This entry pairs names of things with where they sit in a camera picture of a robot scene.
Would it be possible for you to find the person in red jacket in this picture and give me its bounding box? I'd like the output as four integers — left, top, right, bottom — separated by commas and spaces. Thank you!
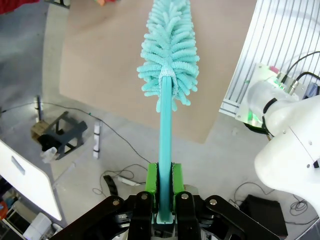
0, 0, 41, 15

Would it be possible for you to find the ribbed aluminium profile deck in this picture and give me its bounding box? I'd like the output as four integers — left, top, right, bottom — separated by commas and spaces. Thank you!
219, 0, 320, 121

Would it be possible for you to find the small white table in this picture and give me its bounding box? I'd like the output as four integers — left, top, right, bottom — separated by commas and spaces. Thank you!
0, 139, 63, 221

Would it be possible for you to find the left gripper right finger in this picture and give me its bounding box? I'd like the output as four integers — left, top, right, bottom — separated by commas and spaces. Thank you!
171, 162, 280, 240

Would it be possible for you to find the brown cardboard box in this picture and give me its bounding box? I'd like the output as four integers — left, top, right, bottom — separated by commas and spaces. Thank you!
30, 119, 50, 141

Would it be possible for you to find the two-tier wooden shelf black frame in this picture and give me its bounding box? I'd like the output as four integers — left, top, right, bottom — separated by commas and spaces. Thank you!
44, 0, 71, 10

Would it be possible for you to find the black box on floor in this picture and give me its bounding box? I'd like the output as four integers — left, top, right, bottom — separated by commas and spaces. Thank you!
238, 194, 289, 237

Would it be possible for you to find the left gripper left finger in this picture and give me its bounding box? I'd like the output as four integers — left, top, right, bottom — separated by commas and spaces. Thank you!
49, 162, 159, 240

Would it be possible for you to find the short black floor post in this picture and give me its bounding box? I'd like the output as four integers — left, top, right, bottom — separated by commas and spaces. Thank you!
36, 95, 43, 123

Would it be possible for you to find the black metal stool frame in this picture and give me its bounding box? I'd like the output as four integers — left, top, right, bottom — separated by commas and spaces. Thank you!
39, 111, 89, 161

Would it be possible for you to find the white plastic container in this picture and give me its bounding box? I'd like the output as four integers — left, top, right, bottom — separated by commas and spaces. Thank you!
23, 212, 63, 240

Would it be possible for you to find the black base cable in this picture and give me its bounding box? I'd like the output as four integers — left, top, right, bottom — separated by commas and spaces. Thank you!
284, 51, 320, 77
296, 71, 320, 87

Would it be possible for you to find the clear plastic bottle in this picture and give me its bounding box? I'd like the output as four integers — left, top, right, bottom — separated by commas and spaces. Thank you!
40, 146, 59, 164

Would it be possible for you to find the teal chenille duster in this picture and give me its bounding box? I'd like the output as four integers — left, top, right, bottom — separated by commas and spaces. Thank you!
136, 0, 200, 225

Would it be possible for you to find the white floor power strip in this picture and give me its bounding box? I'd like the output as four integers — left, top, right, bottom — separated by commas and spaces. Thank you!
117, 175, 141, 187

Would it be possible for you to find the white upright power strip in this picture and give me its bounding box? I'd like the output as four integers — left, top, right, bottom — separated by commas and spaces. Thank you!
92, 119, 103, 160

